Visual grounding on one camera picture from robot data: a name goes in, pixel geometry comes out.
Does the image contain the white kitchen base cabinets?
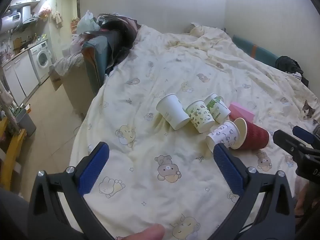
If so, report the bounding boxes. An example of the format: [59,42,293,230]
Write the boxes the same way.
[1,52,40,105]

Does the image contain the green patterned paper cup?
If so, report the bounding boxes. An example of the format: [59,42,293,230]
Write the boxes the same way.
[185,100,215,133]

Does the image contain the grey trash bin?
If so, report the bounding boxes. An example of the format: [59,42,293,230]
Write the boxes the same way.
[15,108,37,137]

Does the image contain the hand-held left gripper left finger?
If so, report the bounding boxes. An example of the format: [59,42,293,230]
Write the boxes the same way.
[27,141,113,240]

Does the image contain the plain white paper cup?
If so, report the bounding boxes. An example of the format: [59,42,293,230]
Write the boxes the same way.
[156,94,190,131]

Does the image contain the hanging beige cloth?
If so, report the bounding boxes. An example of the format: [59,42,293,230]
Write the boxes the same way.
[51,10,63,29]

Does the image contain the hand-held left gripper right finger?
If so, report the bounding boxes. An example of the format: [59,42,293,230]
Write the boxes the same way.
[213,142,297,240]

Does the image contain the red ribbed paper cup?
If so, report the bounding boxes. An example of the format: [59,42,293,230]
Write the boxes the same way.
[231,117,270,151]

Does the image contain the range hood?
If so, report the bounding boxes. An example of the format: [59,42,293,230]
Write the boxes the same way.
[23,15,40,25]

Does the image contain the person's left hand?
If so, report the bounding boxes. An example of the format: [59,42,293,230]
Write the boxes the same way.
[115,224,166,240]

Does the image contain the cream pillow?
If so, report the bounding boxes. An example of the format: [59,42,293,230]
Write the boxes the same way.
[184,23,208,37]

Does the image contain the striped cloth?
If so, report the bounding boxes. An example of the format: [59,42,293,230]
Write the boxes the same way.
[285,71,304,80]

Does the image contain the black garment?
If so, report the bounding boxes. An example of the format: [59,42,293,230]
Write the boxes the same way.
[275,55,310,87]

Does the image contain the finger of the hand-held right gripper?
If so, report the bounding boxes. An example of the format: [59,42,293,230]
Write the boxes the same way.
[272,129,320,161]
[292,125,320,146]

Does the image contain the white cup with blue print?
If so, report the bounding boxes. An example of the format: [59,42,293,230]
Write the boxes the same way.
[205,120,241,153]

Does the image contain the teal bed footboard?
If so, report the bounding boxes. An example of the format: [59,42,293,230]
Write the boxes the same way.
[81,35,112,95]

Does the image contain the white plastic bag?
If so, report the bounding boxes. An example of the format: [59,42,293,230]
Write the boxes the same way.
[76,10,100,35]

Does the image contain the white washing machine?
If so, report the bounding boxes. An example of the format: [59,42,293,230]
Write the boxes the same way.
[27,40,53,85]

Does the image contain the pile of dark clothes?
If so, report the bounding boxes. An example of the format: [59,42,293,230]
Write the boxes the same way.
[99,14,142,75]

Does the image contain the tabby cat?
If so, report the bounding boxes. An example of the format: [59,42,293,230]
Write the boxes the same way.
[301,99,316,120]

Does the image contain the white water heater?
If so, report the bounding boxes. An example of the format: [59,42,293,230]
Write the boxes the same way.
[0,5,32,32]

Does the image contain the pink box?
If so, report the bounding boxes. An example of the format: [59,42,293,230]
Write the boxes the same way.
[229,102,255,122]

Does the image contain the cardboard box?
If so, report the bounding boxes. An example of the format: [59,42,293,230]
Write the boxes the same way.
[48,65,63,92]

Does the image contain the cream printed blanket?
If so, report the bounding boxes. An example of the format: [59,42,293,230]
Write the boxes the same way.
[69,24,320,240]

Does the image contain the white cup with green dinosaur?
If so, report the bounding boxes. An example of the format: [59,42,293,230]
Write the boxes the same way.
[204,93,231,124]

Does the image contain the yellow wooden stool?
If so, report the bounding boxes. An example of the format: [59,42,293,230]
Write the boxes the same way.
[0,116,27,192]

